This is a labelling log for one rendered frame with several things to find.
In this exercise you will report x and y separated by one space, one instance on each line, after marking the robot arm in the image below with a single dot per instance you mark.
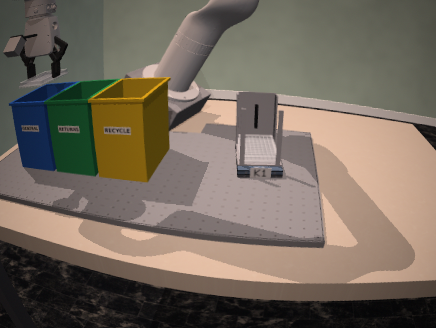
188 50

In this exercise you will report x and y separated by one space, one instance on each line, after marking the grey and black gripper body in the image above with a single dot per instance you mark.
42 26

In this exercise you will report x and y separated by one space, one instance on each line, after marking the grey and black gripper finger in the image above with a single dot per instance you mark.
55 66
31 71

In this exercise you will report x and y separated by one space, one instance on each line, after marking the yellow recycle bin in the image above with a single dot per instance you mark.
131 135

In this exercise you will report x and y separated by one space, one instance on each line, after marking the green bin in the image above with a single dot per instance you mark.
71 127

